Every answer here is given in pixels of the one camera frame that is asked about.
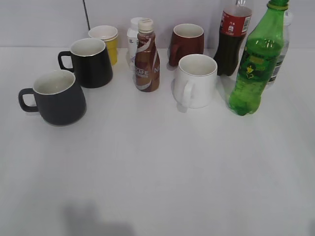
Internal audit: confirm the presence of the green plastic soda bottle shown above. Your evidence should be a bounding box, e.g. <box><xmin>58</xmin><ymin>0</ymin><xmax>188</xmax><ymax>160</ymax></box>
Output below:
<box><xmin>228</xmin><ymin>0</ymin><xmax>289</xmax><ymax>116</ymax></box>

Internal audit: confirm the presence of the white plastic bottle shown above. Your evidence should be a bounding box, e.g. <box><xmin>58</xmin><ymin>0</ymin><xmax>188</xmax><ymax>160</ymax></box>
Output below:
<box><xmin>127</xmin><ymin>17</ymin><xmax>143</xmax><ymax>70</ymax></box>

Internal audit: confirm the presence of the dark grey ceramic mug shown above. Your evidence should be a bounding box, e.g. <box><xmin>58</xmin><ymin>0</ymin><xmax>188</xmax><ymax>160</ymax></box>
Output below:
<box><xmin>18</xmin><ymin>69</ymin><xmax>86</xmax><ymax>126</ymax></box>

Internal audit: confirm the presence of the clear water bottle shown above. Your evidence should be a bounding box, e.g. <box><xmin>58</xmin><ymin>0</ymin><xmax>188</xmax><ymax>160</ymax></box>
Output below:
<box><xmin>265</xmin><ymin>9</ymin><xmax>293</xmax><ymax>89</ymax></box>

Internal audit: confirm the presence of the cola bottle red label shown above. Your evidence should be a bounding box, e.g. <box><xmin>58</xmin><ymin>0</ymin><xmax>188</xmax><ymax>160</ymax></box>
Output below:
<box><xmin>214</xmin><ymin>0</ymin><xmax>252</xmax><ymax>76</ymax></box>

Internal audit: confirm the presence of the white ceramic mug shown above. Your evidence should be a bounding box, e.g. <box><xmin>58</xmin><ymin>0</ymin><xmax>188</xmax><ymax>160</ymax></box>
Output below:
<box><xmin>173</xmin><ymin>54</ymin><xmax>218</xmax><ymax>109</ymax></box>

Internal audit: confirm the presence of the yellow paper cup stack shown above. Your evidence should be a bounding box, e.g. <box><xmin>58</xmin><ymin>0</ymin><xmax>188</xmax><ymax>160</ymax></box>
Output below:
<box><xmin>88</xmin><ymin>25</ymin><xmax>118</xmax><ymax>65</ymax></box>

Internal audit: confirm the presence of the thin black wall cable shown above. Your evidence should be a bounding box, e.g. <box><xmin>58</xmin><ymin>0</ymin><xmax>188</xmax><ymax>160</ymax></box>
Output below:
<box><xmin>82</xmin><ymin>0</ymin><xmax>91</xmax><ymax>31</ymax></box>

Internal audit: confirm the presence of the dark red ceramic mug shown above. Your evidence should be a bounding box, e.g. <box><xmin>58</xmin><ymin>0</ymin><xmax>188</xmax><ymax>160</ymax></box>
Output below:
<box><xmin>169</xmin><ymin>24</ymin><xmax>204</xmax><ymax>67</ymax></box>

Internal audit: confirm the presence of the brown Nescafe coffee bottle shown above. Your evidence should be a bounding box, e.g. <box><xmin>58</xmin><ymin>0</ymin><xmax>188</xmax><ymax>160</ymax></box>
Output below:
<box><xmin>135</xmin><ymin>18</ymin><xmax>160</xmax><ymax>92</ymax></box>

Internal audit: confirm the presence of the black ceramic mug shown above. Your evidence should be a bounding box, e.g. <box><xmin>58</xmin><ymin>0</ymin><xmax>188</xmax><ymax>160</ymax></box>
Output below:
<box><xmin>58</xmin><ymin>38</ymin><xmax>113</xmax><ymax>89</ymax></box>

